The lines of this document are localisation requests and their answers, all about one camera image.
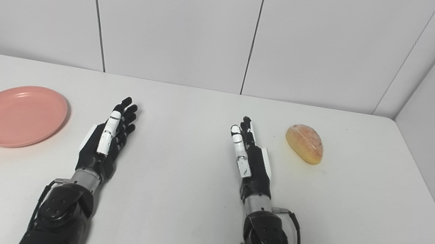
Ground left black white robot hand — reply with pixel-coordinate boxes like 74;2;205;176
75;90;141;183

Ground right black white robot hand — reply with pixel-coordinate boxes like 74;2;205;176
219;114;284;205

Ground golden bread roll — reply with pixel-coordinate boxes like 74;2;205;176
282;122;327;166

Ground pink round plate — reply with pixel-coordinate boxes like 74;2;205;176
0;80;72;157

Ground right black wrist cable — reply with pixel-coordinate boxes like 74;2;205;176
267;206;308;244

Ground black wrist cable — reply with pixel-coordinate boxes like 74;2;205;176
27;174;70;237
267;206;308;244

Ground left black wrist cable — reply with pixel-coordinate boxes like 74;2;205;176
27;174;70;237

